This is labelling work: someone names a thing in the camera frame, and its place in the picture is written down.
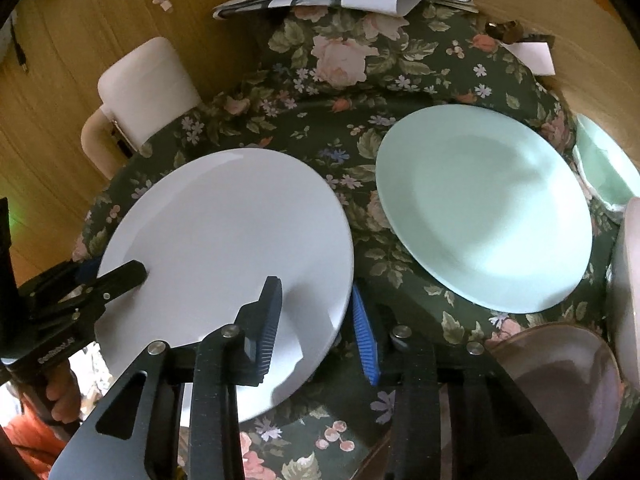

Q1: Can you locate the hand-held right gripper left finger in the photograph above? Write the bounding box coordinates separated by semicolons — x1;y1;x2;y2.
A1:
49;276;284;480

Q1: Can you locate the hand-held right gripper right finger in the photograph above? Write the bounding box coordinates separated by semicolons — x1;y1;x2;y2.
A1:
351;286;579;480

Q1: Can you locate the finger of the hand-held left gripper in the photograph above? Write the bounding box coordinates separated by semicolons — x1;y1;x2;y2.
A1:
75;259;101;287
95;259;149;306

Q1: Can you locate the white plate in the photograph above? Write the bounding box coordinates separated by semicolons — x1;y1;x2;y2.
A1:
94;148;355;421

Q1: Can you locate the mint green plate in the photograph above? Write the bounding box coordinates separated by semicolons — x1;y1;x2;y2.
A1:
375;105;594;314

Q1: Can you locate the person's left forearm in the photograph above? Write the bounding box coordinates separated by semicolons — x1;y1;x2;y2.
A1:
0;402;68;480

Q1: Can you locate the person's left hand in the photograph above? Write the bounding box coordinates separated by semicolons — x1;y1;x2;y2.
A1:
49;359;84;427

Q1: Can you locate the white chair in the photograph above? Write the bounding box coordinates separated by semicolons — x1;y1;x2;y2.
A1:
81;36;202;182

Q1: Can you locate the pink gold-rimmed plate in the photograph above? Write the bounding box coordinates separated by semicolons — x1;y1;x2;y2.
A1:
486;324;624;480

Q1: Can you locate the green floral tablecloth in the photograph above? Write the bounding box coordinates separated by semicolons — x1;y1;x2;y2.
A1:
72;2;626;480

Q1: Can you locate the white ceramic dish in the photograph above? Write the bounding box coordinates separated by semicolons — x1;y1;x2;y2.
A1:
606;197;640;393

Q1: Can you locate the mint green dish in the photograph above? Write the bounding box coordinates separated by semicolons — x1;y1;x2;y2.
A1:
572;114;640;211

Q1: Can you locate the small white cardboard box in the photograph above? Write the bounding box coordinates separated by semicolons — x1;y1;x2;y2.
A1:
500;34;557;77

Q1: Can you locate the small brown object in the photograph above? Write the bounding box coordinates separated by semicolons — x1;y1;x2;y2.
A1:
485;20;522;45

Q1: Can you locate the black plug cable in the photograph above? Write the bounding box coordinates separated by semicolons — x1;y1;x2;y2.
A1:
9;10;30;75

